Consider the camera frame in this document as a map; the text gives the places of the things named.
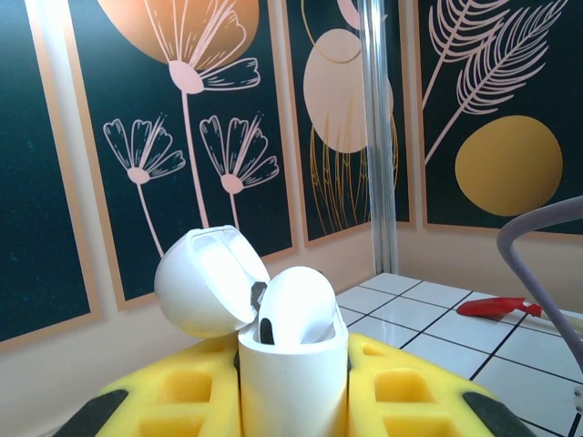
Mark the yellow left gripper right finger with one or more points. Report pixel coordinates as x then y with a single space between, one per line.
401 396

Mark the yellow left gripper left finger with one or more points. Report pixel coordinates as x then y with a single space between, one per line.
182 391

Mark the white earbud charging case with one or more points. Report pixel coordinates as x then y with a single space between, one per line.
291 387

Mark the aluminium corner post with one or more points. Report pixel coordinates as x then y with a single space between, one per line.
380 136

